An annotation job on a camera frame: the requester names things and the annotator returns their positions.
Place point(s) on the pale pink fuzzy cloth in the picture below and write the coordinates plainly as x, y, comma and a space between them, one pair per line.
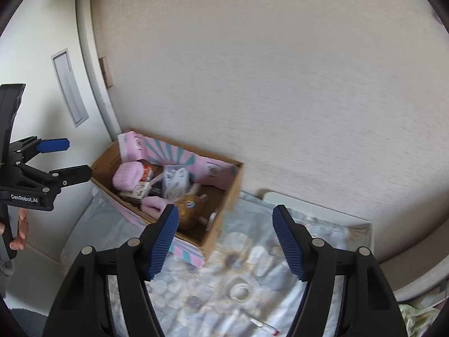
154, 205

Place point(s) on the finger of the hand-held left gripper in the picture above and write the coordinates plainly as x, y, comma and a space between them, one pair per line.
52, 145
73, 174

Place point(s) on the white door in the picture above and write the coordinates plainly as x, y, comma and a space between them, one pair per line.
35, 42

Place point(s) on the brown door hinge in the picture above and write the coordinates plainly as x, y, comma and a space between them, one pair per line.
106, 72

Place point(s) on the clear tube with red cap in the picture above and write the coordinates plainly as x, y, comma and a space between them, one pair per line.
261, 324

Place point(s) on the clear tape roll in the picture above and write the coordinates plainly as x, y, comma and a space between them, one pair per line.
242, 291

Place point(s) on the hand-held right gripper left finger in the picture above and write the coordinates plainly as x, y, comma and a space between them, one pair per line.
163, 245

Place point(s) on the pale yellow cloth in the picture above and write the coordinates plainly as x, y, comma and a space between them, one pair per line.
417, 319

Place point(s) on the red patterned packet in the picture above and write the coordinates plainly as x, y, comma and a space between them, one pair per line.
148, 174

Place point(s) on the brown plush toy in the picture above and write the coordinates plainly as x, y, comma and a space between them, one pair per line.
189, 214

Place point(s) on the pink ribbed fuzzy sock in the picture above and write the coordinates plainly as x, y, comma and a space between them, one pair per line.
127, 175

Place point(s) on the floral blue cloth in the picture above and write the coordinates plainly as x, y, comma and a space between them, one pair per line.
210, 281

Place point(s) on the person's left hand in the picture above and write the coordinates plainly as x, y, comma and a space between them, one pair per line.
21, 231

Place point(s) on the white box with black script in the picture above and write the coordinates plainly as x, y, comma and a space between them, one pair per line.
143, 190

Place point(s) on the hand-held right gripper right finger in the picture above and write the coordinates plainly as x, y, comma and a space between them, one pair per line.
289, 245

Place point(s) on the clear plastic case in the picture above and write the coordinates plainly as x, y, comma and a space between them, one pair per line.
175, 182

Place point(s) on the grey rug with smiley face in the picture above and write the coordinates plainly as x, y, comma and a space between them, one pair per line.
31, 314

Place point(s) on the beige curved furniture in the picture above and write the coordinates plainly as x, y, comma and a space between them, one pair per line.
421, 273

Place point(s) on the cardboard box with striped lining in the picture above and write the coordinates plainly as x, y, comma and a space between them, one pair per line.
224, 203

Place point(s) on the small white plastic piece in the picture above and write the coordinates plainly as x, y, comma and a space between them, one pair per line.
212, 219

